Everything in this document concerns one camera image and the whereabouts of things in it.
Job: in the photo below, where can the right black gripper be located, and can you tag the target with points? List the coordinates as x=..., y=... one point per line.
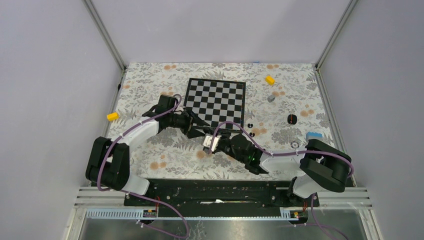
x=223, y=132

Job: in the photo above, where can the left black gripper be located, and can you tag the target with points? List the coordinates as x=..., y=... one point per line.
x=190, y=118

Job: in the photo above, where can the black earbud charging case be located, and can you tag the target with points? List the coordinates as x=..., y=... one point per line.
x=292, y=119

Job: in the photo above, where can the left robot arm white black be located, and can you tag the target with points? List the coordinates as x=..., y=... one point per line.
x=109, y=161

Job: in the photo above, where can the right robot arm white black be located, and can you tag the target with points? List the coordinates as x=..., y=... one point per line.
x=325, y=168

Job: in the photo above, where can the black white checkerboard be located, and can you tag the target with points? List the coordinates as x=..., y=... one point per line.
x=216, y=101

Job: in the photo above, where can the small grey block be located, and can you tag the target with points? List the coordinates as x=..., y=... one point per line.
x=271, y=98

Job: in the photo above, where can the yellow block right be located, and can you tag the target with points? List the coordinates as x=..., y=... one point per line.
x=270, y=80

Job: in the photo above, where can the yellow block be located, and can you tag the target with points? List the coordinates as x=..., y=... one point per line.
x=270, y=80
x=112, y=116

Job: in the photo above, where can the yellow block left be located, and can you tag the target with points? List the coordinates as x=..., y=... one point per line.
x=112, y=116

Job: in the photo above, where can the blue grey lego block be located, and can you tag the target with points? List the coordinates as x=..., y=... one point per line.
x=313, y=135

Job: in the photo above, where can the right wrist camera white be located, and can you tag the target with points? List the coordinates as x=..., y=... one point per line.
x=210, y=141

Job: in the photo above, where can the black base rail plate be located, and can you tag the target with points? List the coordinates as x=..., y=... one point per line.
x=227, y=198

